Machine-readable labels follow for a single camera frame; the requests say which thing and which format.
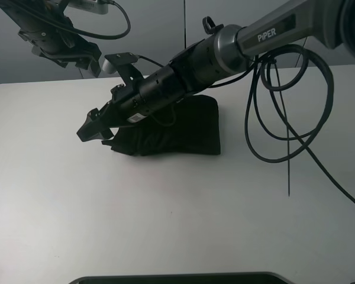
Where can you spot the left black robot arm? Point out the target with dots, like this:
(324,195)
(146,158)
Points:
(50,12)

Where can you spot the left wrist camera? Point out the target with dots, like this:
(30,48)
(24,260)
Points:
(92,6)

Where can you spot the black printed t-shirt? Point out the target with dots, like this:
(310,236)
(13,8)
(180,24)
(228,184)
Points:
(195,131)

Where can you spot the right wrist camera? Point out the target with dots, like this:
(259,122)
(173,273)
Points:
(123,64)

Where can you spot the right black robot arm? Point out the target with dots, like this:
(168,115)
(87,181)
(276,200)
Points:
(228,50)

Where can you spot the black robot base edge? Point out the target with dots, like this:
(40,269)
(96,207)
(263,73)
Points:
(241,277)

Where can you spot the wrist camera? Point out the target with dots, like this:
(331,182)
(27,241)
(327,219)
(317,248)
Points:
(92,6)
(123,64)

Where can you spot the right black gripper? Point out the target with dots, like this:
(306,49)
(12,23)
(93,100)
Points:
(137,99)

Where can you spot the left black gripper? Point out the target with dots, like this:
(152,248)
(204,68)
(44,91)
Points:
(59,46)

